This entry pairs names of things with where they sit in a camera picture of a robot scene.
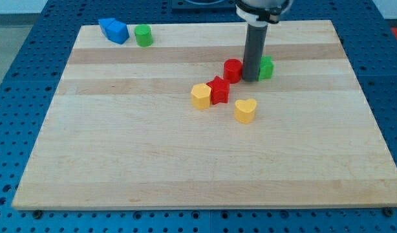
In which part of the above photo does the blue cube block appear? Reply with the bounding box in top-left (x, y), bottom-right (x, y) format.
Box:
top-left (105, 20), bottom-right (129, 44)

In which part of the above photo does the yellow heart block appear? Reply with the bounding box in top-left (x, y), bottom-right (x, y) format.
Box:
top-left (233, 98), bottom-right (257, 124)

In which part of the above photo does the red cylinder block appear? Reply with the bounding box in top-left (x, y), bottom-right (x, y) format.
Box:
top-left (223, 59), bottom-right (242, 83)

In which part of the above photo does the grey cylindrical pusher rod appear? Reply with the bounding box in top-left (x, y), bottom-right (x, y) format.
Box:
top-left (242, 22), bottom-right (268, 82)

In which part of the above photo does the red star block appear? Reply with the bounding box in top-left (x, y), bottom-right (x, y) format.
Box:
top-left (206, 76), bottom-right (230, 105)

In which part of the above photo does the wooden board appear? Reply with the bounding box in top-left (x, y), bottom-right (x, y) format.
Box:
top-left (12, 20), bottom-right (397, 210)

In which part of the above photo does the robot arm white flange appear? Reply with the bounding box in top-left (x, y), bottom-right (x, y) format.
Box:
top-left (235, 0), bottom-right (294, 27)

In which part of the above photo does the green cylinder block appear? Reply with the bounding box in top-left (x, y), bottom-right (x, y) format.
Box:
top-left (134, 24), bottom-right (153, 47)

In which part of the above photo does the green star block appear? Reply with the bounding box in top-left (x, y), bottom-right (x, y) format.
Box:
top-left (258, 56), bottom-right (275, 81)

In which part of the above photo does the yellow pentagon block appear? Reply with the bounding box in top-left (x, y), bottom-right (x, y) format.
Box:
top-left (191, 83), bottom-right (211, 109)

